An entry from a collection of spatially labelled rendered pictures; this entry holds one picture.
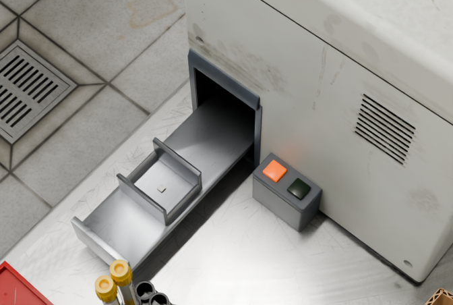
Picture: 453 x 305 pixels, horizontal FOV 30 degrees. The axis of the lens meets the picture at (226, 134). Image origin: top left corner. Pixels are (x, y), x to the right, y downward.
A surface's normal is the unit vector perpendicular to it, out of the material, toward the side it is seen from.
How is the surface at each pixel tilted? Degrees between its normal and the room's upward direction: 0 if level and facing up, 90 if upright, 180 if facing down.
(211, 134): 0
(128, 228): 0
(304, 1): 89
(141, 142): 0
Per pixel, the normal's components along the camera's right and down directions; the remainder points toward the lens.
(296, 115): -0.65, 0.66
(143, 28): -0.01, -0.50
